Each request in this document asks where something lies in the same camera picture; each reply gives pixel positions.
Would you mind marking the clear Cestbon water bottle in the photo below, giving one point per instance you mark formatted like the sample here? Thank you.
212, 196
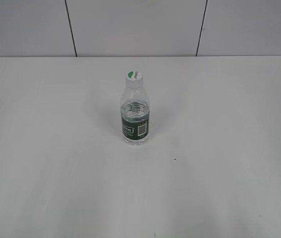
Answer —
135, 110

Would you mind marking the white green bottle cap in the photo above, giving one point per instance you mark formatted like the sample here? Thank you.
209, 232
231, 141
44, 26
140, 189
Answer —
134, 79

